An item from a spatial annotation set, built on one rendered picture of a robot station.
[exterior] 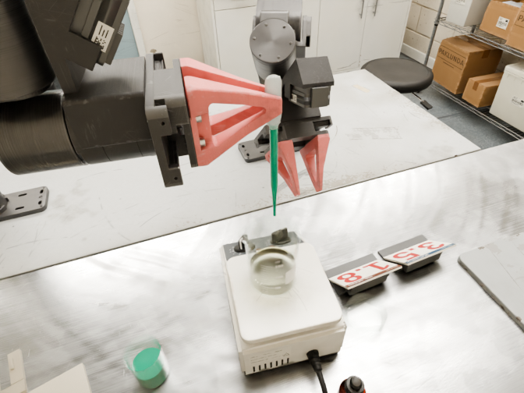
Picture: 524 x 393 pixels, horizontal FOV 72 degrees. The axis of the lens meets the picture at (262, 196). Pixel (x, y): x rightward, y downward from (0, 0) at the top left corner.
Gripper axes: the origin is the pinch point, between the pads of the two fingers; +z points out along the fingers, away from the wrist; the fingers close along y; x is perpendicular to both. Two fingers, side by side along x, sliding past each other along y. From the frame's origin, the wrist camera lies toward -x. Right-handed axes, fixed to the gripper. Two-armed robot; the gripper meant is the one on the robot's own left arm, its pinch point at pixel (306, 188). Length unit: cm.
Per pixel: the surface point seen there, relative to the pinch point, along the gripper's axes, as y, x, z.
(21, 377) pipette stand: -35.7, -6.2, 12.6
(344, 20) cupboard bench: 149, 175, -144
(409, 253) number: 14.5, 1.1, 13.1
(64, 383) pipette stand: -35.5, 5.6, 16.8
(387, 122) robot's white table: 37.5, 25.4, -15.2
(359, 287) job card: 4.3, 0.8, 15.5
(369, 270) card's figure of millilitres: 7.0, 1.1, 13.7
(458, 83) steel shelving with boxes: 202, 143, -69
